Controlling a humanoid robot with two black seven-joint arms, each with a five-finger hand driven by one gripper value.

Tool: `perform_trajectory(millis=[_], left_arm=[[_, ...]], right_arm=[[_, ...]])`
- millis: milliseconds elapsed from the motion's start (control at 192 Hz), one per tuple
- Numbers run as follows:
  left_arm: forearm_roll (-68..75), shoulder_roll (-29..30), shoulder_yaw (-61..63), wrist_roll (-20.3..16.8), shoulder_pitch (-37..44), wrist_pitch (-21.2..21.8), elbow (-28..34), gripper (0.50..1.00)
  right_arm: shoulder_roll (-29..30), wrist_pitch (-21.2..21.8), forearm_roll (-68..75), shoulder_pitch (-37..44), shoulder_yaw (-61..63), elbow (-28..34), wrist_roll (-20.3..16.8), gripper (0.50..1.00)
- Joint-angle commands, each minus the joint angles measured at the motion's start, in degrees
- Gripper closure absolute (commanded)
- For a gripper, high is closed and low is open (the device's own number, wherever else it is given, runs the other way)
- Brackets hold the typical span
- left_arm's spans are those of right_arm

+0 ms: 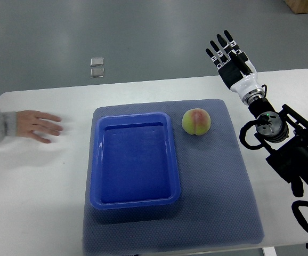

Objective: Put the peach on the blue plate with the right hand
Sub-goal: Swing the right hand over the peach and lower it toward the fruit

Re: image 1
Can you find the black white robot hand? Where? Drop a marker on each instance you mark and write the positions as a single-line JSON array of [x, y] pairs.
[[235, 68]]

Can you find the person's bare hand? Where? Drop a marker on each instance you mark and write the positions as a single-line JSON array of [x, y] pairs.
[[31, 124]]

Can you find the green red peach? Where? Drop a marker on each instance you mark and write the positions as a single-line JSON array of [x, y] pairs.
[[196, 121]]

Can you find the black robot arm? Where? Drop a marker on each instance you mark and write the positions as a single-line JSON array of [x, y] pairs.
[[284, 135]]

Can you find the lower metal floor plate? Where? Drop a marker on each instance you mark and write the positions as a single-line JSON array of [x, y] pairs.
[[97, 72]]

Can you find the metal floor plate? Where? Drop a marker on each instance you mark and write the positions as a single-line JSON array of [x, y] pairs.
[[97, 61], [97, 72]]

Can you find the upper metal floor plate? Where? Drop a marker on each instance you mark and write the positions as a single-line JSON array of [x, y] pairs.
[[97, 61]]

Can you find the wooden box corner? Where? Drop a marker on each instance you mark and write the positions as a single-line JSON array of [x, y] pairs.
[[298, 6]]

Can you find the blue plastic tray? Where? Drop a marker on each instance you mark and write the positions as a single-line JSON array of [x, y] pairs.
[[134, 162]]

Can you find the blue grey textured mat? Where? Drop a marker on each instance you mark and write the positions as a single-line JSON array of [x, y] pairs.
[[216, 206]]

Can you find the white table leg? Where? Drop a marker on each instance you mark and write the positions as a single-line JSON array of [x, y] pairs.
[[269, 251]]

